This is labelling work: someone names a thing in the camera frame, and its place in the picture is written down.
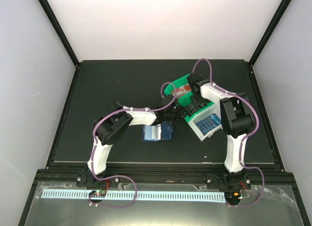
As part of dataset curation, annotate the green bin with black cards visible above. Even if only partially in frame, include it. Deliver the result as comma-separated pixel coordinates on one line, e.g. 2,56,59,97
178,92,214,122

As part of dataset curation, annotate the red white card stack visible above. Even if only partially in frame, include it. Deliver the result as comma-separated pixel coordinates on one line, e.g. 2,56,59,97
172,84,191,99

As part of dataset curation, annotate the blue card holder wallet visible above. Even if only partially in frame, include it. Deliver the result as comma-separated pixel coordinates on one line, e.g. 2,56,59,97
142,122,174,142

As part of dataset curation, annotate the white bin with blue cards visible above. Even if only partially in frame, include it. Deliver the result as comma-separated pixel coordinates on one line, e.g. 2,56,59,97
185,103,222,141

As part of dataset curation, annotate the green bin with red cards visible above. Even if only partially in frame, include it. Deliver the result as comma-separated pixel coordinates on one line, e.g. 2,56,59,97
163,74,193,107

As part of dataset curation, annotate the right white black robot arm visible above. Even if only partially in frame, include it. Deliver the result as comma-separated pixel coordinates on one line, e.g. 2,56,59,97
187,73,259,188

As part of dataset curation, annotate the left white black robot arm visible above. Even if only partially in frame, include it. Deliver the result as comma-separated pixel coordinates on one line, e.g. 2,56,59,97
87,99,182,186

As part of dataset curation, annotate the black vip card stack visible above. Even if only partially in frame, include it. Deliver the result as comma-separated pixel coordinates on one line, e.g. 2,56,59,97
184,101,207,117

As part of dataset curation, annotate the blue vip card stack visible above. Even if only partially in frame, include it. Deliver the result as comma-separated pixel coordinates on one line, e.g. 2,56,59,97
196,113,221,135

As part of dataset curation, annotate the right small circuit board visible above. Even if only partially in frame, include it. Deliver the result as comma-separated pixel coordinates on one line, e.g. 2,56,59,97
224,191,249,201

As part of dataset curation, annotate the small circuit board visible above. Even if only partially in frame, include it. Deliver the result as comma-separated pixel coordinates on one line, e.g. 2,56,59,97
89,190,107,198
224,191,249,201

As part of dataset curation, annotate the left small circuit board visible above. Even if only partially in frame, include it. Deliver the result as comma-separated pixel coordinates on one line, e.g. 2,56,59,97
89,190,107,198

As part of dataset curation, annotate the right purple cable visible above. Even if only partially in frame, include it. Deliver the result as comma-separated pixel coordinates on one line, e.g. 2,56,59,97
191,58,265,208

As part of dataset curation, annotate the purple cable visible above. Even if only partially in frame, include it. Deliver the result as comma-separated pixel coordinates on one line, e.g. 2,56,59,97
191,58,265,208
86,82,177,208

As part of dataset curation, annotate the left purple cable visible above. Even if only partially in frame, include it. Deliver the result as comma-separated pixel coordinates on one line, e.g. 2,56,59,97
86,82,177,208

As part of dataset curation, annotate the right black frame post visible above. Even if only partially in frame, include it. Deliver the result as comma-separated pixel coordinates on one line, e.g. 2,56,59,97
249,0,292,66

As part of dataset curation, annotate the black frame post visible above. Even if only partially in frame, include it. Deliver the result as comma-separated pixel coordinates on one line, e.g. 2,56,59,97
38,0,79,67
249,0,292,66

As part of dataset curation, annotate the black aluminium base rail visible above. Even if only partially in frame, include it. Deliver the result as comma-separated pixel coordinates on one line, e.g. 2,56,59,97
34,166,297,191

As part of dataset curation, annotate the white slotted cable duct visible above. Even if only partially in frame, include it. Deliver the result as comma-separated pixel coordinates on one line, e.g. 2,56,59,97
41,189,226,203

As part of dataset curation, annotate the left black frame post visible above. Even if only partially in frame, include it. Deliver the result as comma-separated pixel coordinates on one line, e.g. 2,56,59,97
38,0,79,67

